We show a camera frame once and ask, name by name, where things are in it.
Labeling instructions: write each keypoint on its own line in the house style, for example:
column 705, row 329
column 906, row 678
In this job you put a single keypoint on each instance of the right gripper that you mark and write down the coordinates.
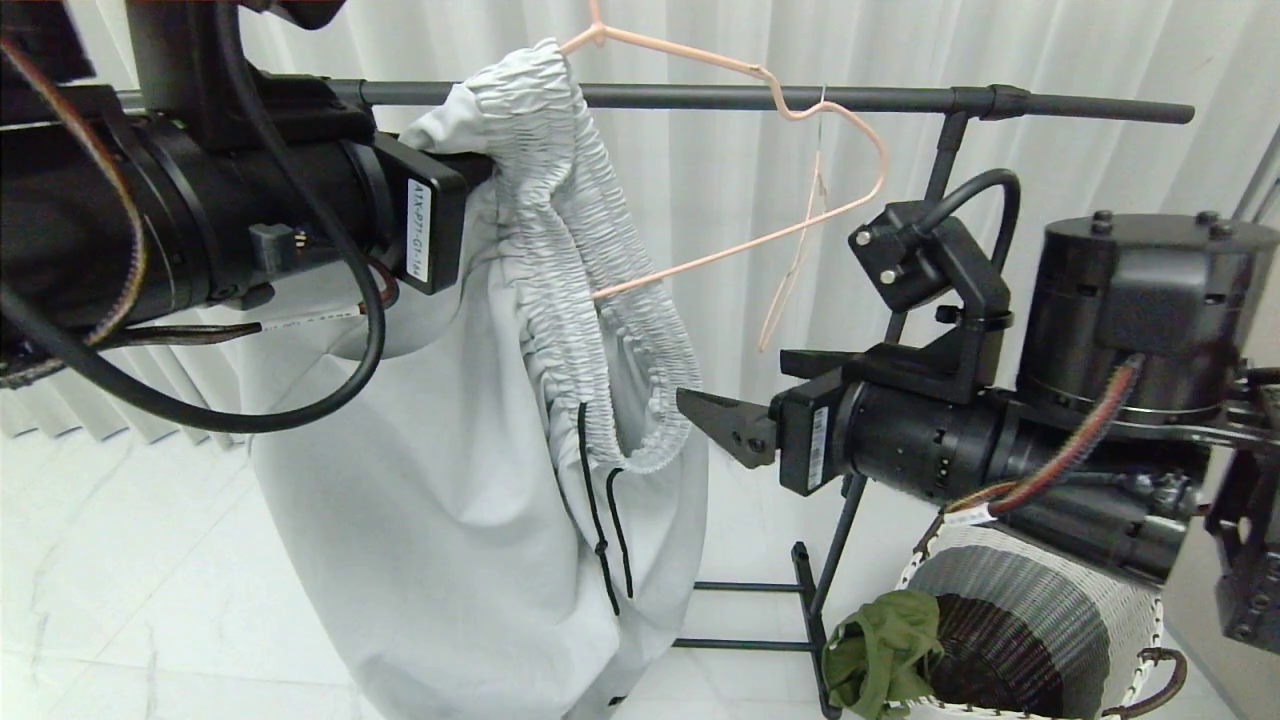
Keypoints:
column 900, row 440

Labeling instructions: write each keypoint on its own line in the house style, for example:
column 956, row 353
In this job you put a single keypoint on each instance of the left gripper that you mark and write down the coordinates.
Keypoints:
column 300, row 200

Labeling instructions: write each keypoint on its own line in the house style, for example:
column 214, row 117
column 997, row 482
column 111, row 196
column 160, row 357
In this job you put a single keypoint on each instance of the pale grey shorts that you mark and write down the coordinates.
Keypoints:
column 420, row 500

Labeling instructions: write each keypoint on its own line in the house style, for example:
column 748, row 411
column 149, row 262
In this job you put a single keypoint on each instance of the pink clothes hanger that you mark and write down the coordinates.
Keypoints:
column 680, row 48
column 818, row 180

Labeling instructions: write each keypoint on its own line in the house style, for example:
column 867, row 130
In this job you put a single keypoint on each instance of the black clothes rack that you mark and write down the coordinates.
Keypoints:
column 700, row 96

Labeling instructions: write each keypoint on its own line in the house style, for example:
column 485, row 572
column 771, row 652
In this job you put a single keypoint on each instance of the white laundry basket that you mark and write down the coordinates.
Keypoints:
column 1040, row 620

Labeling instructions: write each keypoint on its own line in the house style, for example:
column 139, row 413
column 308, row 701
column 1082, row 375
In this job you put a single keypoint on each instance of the green garment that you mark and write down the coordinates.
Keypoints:
column 880, row 650

